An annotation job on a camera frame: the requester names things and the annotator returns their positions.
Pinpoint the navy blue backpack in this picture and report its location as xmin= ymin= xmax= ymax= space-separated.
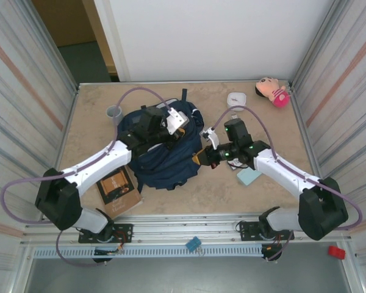
xmin=117 ymin=88 xmax=207 ymax=192

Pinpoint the small white printed card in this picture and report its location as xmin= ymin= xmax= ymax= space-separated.
xmin=227 ymin=159 xmax=248 ymax=170

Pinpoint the light blue notepad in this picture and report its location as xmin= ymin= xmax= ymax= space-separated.
xmin=236 ymin=168 xmax=262 ymax=186

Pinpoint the brown paperback book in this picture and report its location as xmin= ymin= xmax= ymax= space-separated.
xmin=96 ymin=168 xmax=146 ymax=220

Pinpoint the white square container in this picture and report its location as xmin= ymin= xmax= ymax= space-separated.
xmin=226 ymin=92 xmax=248 ymax=112

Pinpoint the grey plastic cup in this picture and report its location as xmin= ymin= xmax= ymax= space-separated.
xmin=106 ymin=104 xmax=124 ymax=128

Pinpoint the pink plush doll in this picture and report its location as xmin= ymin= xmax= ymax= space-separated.
xmin=254 ymin=76 xmax=291 ymax=109

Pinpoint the blue binder clip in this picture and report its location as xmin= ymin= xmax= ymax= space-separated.
xmin=185 ymin=235 xmax=204 ymax=256

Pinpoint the small base circuit board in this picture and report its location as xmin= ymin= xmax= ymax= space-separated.
xmin=260 ymin=242 xmax=281 ymax=262

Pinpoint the brown wooden door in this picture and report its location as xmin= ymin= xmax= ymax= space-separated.
xmin=32 ymin=0 xmax=117 ymax=82

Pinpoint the red plastic block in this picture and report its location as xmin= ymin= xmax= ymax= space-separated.
xmin=328 ymin=245 xmax=346 ymax=260

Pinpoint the aluminium table rail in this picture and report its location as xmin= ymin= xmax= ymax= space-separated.
xmin=20 ymin=212 xmax=354 ymax=248

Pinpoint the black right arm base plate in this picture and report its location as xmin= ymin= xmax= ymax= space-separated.
xmin=237 ymin=221 xmax=295 ymax=242

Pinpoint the grey slotted cable duct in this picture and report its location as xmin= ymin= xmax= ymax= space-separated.
xmin=33 ymin=246 xmax=265 ymax=259

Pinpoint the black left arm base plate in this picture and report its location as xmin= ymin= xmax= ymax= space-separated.
xmin=78 ymin=223 xmax=134 ymax=244

